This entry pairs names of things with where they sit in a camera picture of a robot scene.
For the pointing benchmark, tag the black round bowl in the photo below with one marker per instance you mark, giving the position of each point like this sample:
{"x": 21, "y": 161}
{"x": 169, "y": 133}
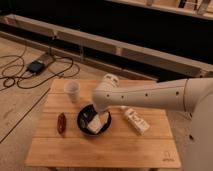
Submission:
{"x": 86, "y": 115}

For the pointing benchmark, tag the blue power adapter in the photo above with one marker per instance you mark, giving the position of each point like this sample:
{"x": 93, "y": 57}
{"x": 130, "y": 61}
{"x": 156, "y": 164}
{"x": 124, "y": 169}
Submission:
{"x": 35, "y": 67}

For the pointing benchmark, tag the wooden table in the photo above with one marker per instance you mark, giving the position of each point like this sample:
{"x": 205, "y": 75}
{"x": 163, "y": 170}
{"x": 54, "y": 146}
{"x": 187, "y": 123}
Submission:
{"x": 58, "y": 142}

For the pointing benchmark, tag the white carton box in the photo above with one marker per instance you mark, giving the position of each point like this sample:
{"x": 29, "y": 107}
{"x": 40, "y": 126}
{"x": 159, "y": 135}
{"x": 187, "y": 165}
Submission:
{"x": 135, "y": 119}

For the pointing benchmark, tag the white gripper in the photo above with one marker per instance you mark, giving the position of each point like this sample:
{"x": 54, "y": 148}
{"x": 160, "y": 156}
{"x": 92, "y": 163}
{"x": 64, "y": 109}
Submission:
{"x": 95, "y": 124}

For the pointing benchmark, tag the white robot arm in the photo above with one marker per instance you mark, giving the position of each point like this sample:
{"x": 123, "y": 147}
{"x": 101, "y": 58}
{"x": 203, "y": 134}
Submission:
{"x": 193, "y": 95}

